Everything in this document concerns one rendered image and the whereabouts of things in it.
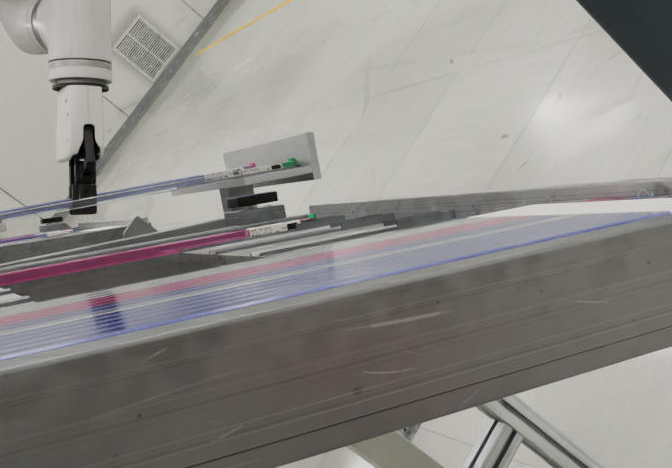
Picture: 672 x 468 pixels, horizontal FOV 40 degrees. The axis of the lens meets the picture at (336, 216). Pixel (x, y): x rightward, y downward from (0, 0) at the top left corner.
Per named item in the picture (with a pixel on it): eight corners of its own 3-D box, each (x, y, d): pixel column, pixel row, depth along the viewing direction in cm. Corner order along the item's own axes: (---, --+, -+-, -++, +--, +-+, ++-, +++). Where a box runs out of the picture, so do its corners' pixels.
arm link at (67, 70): (43, 68, 129) (43, 89, 129) (53, 57, 121) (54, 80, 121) (103, 71, 133) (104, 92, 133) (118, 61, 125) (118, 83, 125)
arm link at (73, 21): (30, 63, 126) (81, 56, 121) (28, -35, 126) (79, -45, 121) (75, 71, 133) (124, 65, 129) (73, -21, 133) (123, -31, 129)
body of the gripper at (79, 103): (46, 83, 130) (47, 164, 130) (58, 72, 121) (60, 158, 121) (100, 86, 133) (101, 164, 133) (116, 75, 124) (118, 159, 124)
